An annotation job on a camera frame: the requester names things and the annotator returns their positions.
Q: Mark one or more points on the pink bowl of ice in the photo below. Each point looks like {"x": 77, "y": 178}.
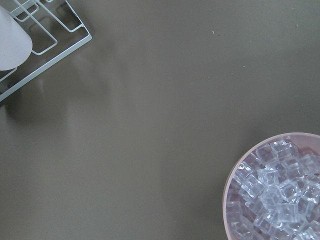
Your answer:
{"x": 273, "y": 191}

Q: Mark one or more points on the pink cup in rack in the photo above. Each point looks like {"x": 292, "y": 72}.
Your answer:
{"x": 15, "y": 44}

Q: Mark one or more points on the white wire cup rack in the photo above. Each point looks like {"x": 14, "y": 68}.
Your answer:
{"x": 55, "y": 30}

